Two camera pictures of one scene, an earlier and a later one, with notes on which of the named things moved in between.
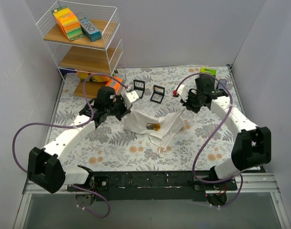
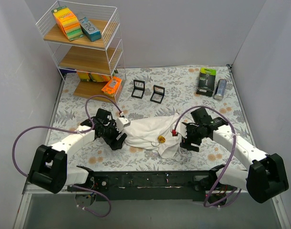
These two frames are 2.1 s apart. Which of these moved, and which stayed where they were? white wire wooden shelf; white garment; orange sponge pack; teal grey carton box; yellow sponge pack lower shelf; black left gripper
Moved: black left gripper; white garment
Stayed: white wire wooden shelf; teal grey carton box; orange sponge pack; yellow sponge pack lower shelf
